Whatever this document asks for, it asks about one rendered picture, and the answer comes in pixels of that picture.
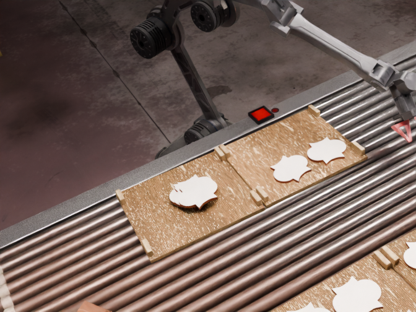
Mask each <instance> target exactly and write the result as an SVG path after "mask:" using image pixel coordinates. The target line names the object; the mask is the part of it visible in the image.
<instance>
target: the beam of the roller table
mask: <svg viewBox="0 0 416 312"><path fill-rule="evenodd" d="M414 57H416V40H415V41H412V42H410V43H408V44H406V45H404V46H402V47H400V48H397V49H395V50H393V51H391V52H388V53H386V54H384V55H382V56H380V57H378V58H376V60H379V59H380V60H382V61H383V62H388V63H390V64H392V65H393V66H397V65H399V64H401V63H403V62H405V61H408V60H410V59H412V58H414ZM363 81H364V79H362V78H361V77H359V76H358V74H356V73H355V72H354V71H353V70H349V71H347V72H345V73H343V74H341V75H339V76H337V77H334V78H332V79H330V80H327V81H325V82H323V83H322V84H319V85H317V86H315V87H312V88H310V89H308V90H306V91H304V92H302V93H299V94H297V95H295V96H293V97H291V98H288V99H286V100H284V101H282V102H280V103H278V104H276V105H273V106H271V107H269V108H268V109H269V110H270V111H271V109H273V108H278V109H279V111H278V112H277V113H273V114H274V118H272V119H270V120H269V121H266V122H264V123H262V124H260V125H258V124H256V123H255V122H254V121H253V120H252V119H251V118H250V117H247V118H245V119H243V120H241V121H239V122H237V123H234V124H232V125H230V126H227V127H225V128H223V129H221V130H219V131H217V132H215V133H212V134H210V135H208V136H206V137H203V138H202V139H199V140H197V141H195V142H193V143H191V144H188V145H186V146H184V147H182V148H180V149H178V150H175V151H173V152H171V153H169V154H166V155H164V156H163V157H160V158H158V159H156V160H154V161H151V162H149V163H147V164H145V165H143V166H141V167H139V168H136V169H134V170H132V171H130V172H127V173H125V174H123V175H121V176H119V177H117V178H115V179H112V180H110V181H108V182H106V183H103V184H101V185H100V186H97V187H95V188H93V189H90V190H88V191H86V192H84V193H82V194H80V195H78V196H75V197H73V198H71V199H69V200H66V201H64V202H62V203H60V204H58V205H56V206H54V207H51V208H49V209H47V210H44V211H43V212H40V213H39V214H36V215H34V216H32V217H29V218H27V219H25V220H23V221H21V222H19V223H17V224H15V225H12V226H10V227H8V228H5V229H3V230H1V231H0V252H1V251H3V250H5V249H7V248H9V247H11V246H14V245H16V244H17V243H20V242H22V241H24V240H26V239H28V238H31V237H33V236H35V235H37V234H39V233H41V232H43V231H45V230H47V229H49V228H52V227H54V226H56V225H58V224H60V223H63V222H65V221H67V220H69V219H71V218H73V217H75V216H77V215H79V214H82V213H84V212H86V211H88V210H90V209H93V208H94V207H96V206H99V205H100V204H103V203H105V202H107V201H109V200H111V199H114V198H116V192H115V191H116V190H117V189H120V191H124V190H126V189H128V188H131V187H133V186H135V185H137V184H140V183H142V182H145V181H147V180H149V179H151V178H154V177H156V176H158V175H161V174H163V173H165V172H168V171H170V170H172V169H174V168H177V167H179V166H182V165H184V164H186V163H188V162H191V161H193V160H195V159H197V158H200V157H202V156H205V155H207V154H209V153H211V152H214V151H215V150H214V148H215V147H219V145H221V144H223V145H224V146H226V145H228V144H231V143H232V142H235V141H237V140H239V139H241V138H243V137H246V136H248V135H250V134H252V133H254V132H256V131H258V130H260V129H262V128H265V127H267V126H269V125H271V124H273V123H276V122H278V121H280V120H282V119H284V118H286V117H288V116H290V115H292V114H294V113H297V112H299V111H301V110H303V109H305V108H308V105H314V104H316V103H318V102H320V101H322V100H324V99H327V98H329V97H331V96H333V95H335V94H337V93H339V92H341V91H343V90H345V89H348V88H350V87H352V86H354V85H357V84H359V83H361V82H363Z"/></svg>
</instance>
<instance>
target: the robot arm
mask: <svg viewBox="0 0 416 312"><path fill-rule="evenodd" d="M231 1H235V2H239V3H242V4H246V5H249V6H253V7H256V8H258V9H260V10H262V11H263V12H265V13H266V15H267V18H268V19H269V22H270V23H271V24H270V26H269V27H270V29H271V30H272V31H274V32H275V33H277V34H279V35H280V36H282V37H284V38H286V37H287V36H288V34H292V35H295V36H298V37H300V38H302V39H303V40H305V41H307V42H308V43H310V44H312V45H313V46H315V47H317V48H318V49H320V50H321V51H323V52H325V53H326V54H328V55H329V56H331V57H333V58H334V59H336V60H338V61H339V62H341V63H342V64H345V65H346V66H348V67H349V68H351V69H352V70H353V71H354V72H355V73H356V74H358V76H359V77H361V78H362V79H364V81H365V82H367V83H369V84H370V85H371V86H373V87H374V88H375V89H377V90H379V91H380V92H381V93H383V92H385V91H387V89H388V88H389V90H390V92H391V95H392V97H393V99H394V102H395V104H396V106H397V109H398V111H399V115H397V116H395V117H392V119H393V121H395V120H397V119H399V118H403V120H401V121H398V122H396V123H395V125H393V126H391V127H392V129H393V130H395V131H396V132H397V133H398V134H400V135H401V136H402V137H403V138H404V139H405V140H406V141H407V142H412V135H411V130H410V121H409V119H411V118H413V117H414V118H415V120H416V105H415V102H414V100H413V98H412V95H411V92H413V91H414V90H416V73H414V72H411V73H410V72H408V71H402V72H398V71H397V70H396V69H395V67H394V66H393V65H392V64H390V63H388V62H383V61H382V60H380V59H379V60H376V59H375V58H372V57H371V56H367V55H365V54H362V53H360V52H358V51H357V50H355V49H353V48H351V47H350V46H348V45H346V44H345V43H343V42H342V41H340V40H338V39H337V38H335V37H333V36H332V35H330V34H328V33H327V32H325V31H324V30H322V29H320V28H319V27H317V26H315V25H313V24H312V23H311V22H309V21H308V20H306V19H305V18H304V17H303V16H302V13H303V12H304V8H302V7H300V6H299V5H297V4H295V3H294V2H292V1H289V0H231ZM293 16H294V19H293V20H292V22H291V23H290V25H289V26H287V24H288V23H289V22H290V20H291V18H292V17H293ZM372 70H374V71H373V72H371V71H372ZM402 126H405V129H406V131H407V135H408V137H407V136H406V135H405V134H404V133H403V132H402V131H401V130H400V127H402Z"/></svg>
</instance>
